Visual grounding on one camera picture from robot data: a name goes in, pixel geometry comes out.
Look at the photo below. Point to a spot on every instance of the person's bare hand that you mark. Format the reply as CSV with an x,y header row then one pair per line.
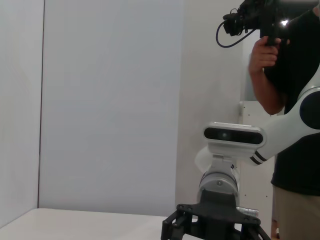
x,y
262,57

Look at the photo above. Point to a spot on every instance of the black video camera rig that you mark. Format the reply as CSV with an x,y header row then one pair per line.
x,y
260,15

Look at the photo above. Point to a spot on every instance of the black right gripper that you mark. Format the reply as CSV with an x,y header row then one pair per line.
x,y
217,212

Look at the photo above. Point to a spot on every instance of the person in black shirt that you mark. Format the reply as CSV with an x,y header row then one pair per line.
x,y
300,50

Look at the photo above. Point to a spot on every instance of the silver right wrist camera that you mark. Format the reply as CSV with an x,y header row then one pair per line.
x,y
232,135

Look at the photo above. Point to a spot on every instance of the person's bare forearm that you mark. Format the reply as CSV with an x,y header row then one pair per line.
x,y
270,95

